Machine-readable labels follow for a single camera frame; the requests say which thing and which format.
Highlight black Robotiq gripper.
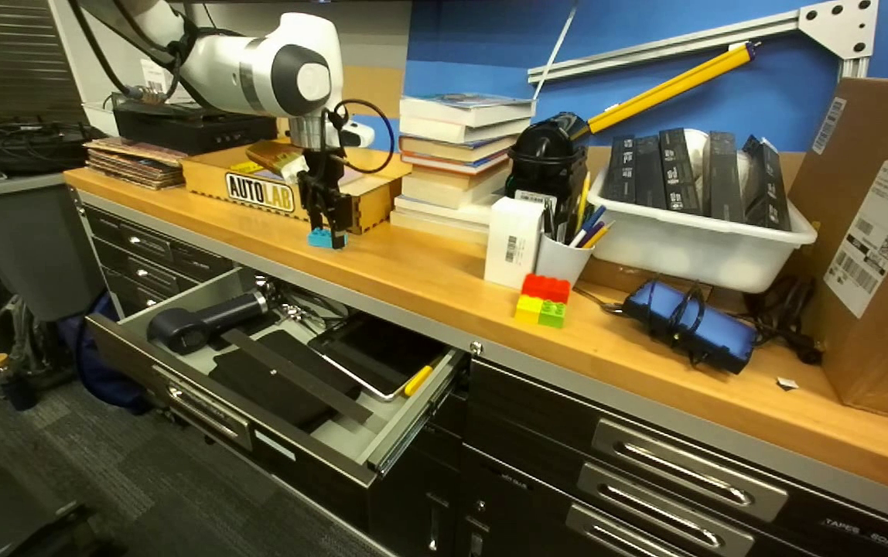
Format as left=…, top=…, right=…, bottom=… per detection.
left=295, top=143, right=357, bottom=252

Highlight small blue block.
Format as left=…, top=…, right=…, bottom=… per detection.
left=306, top=225, right=351, bottom=254

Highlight grey metal drawer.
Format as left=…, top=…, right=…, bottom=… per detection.
left=83, top=263, right=470, bottom=492

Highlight wooden Autolab tray box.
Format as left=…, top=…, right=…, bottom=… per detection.
left=180, top=138, right=411, bottom=234

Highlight large white book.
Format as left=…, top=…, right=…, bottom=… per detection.
left=386, top=194, right=499, bottom=249

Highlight thick cream book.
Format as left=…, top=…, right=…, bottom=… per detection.
left=399, top=168, right=514, bottom=208

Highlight red edged book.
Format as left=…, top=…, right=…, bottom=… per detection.
left=401, top=153, right=516, bottom=177

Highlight black foam pad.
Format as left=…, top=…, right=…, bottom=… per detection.
left=253, top=328, right=361, bottom=396
left=206, top=345, right=337, bottom=434

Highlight brown cover book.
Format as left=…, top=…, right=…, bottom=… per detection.
left=399, top=134, right=523, bottom=160

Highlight black tablet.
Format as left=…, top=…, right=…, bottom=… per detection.
left=314, top=312, right=453, bottom=402

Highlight black equipment box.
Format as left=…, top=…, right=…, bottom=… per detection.
left=116, top=99, right=281, bottom=158

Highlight black hand tool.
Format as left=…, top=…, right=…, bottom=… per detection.
left=147, top=290, right=272, bottom=355

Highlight white cover book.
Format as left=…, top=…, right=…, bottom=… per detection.
left=395, top=91, right=535, bottom=144

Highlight small white box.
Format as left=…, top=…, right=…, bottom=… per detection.
left=482, top=194, right=552, bottom=290

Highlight yellow pen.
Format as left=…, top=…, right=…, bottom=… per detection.
left=399, top=362, right=435, bottom=402

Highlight black desk device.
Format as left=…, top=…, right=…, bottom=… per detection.
left=504, top=107, right=598, bottom=234

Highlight coloured toy brick stack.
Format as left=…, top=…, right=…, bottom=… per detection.
left=514, top=269, right=574, bottom=331

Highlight white pen cup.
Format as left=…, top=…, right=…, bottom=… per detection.
left=532, top=229, right=598, bottom=287

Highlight pens in cup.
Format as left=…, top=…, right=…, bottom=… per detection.
left=562, top=199, right=615, bottom=252

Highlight thin white rod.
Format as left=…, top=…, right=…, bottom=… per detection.
left=529, top=6, right=578, bottom=112

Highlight black flat box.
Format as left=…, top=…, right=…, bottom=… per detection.
left=632, top=129, right=669, bottom=211
left=601, top=134, right=640, bottom=204
left=656, top=126, right=714, bottom=221
left=704, top=129, right=752, bottom=225
left=741, top=134, right=794, bottom=233

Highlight black bag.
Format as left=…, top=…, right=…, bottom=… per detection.
left=0, top=116, right=96, bottom=181

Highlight black tool cabinet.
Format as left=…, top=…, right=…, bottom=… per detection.
left=76, top=199, right=888, bottom=557

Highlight yellow bar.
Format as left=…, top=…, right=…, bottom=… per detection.
left=584, top=40, right=758, bottom=138

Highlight white plastic bin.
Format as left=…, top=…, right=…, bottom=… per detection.
left=589, top=168, right=821, bottom=298

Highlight brown cardboard box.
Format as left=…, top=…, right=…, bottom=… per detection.
left=787, top=74, right=888, bottom=429

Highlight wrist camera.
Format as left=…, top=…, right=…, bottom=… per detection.
left=337, top=122, right=377, bottom=153

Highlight blue wall board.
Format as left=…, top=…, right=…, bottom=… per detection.
left=404, top=0, right=888, bottom=158

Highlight aluminium bracket rail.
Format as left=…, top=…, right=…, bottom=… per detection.
left=526, top=0, right=881, bottom=88

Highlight black strap bundle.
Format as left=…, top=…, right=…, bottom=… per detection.
left=748, top=272, right=829, bottom=367

